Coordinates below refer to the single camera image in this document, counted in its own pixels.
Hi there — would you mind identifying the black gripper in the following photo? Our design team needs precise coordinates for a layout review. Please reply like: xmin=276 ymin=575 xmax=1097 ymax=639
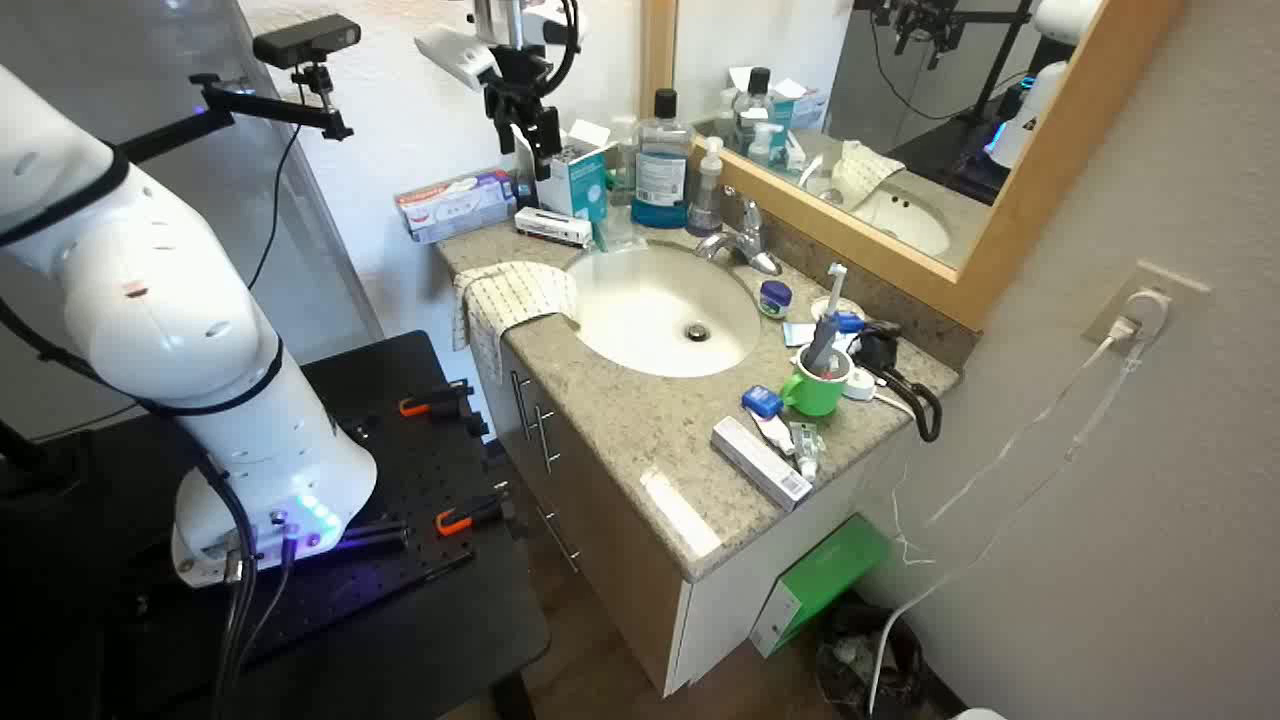
xmin=484 ymin=45 xmax=562 ymax=182

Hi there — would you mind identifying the chrome sink tap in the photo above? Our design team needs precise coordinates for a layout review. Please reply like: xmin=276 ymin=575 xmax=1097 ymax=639
xmin=701 ymin=200 xmax=781 ymax=278

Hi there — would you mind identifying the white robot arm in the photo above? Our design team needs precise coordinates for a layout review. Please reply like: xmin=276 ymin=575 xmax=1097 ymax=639
xmin=0 ymin=68 xmax=380 ymax=587

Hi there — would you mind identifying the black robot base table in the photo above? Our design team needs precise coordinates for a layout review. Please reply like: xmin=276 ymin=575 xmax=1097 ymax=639
xmin=0 ymin=333 xmax=549 ymax=720

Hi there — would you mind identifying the teal white box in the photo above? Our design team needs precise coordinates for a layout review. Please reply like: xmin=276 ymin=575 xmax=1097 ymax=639
xmin=566 ymin=147 xmax=612 ymax=244

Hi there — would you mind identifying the white flat box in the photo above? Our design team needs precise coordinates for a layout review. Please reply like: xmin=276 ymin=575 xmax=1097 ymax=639
xmin=511 ymin=208 xmax=593 ymax=249

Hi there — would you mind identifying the tissue pack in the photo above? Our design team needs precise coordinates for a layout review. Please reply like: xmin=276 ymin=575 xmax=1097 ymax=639
xmin=395 ymin=174 xmax=517 ymax=244

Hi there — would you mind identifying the blue mouthwash bottle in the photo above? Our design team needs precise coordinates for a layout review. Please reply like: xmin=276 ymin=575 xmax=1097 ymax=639
xmin=631 ymin=87 xmax=688 ymax=228

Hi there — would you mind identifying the white folded towel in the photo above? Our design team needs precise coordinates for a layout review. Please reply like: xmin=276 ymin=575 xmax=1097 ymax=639
xmin=457 ymin=262 xmax=576 ymax=345

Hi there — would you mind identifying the clear soap pump bottle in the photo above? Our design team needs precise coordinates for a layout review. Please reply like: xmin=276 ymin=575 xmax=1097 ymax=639
xmin=688 ymin=137 xmax=723 ymax=235

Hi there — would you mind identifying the white oval sink basin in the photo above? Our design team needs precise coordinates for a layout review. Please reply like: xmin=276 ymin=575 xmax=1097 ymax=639
xmin=566 ymin=244 xmax=761 ymax=379

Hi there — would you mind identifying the orange clamp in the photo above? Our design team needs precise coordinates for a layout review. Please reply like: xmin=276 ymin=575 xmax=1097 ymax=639
xmin=395 ymin=379 xmax=473 ymax=419
xmin=431 ymin=498 xmax=508 ymax=539

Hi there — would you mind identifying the blue round container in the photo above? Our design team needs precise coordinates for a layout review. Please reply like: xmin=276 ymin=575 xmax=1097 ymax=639
xmin=756 ymin=279 xmax=790 ymax=319

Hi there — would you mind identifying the small blue floss box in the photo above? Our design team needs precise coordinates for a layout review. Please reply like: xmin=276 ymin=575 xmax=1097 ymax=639
xmin=739 ymin=385 xmax=785 ymax=419

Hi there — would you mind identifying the blue white electric toothbrush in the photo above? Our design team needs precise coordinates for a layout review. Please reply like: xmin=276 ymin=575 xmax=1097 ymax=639
xmin=798 ymin=266 xmax=847 ymax=375

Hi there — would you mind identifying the green cup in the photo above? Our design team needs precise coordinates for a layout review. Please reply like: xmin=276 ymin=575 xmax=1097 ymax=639
xmin=781 ymin=363 xmax=847 ymax=419

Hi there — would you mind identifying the white toothpaste tube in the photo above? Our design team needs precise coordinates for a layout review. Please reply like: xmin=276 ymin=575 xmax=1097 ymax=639
xmin=756 ymin=417 xmax=824 ymax=480

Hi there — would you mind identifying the wooden vanity cabinet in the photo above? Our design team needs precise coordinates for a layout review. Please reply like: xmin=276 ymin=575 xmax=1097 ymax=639
xmin=505 ymin=360 xmax=680 ymax=694

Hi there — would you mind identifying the wood framed mirror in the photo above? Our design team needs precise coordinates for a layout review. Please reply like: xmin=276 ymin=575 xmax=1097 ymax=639
xmin=636 ymin=0 xmax=1192 ymax=336

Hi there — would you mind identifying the black electric shaver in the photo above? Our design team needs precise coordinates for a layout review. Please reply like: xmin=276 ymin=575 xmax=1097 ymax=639
xmin=850 ymin=330 xmax=943 ymax=445

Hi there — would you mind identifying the white toothpaste box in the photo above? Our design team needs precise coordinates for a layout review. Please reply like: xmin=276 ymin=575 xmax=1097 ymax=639
xmin=711 ymin=417 xmax=812 ymax=509

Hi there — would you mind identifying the green white box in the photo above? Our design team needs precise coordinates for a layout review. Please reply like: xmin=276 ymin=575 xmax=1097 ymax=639
xmin=751 ymin=518 xmax=887 ymax=658

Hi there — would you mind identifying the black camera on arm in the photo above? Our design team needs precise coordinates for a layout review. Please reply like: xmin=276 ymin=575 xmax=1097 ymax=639
xmin=191 ymin=14 xmax=358 ymax=140

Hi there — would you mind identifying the white power cable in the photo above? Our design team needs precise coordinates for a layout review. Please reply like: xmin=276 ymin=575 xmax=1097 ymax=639
xmin=859 ymin=294 xmax=1171 ymax=720

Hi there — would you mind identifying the white wall outlet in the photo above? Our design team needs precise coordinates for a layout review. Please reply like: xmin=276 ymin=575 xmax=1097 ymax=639
xmin=1086 ymin=262 xmax=1206 ymax=349

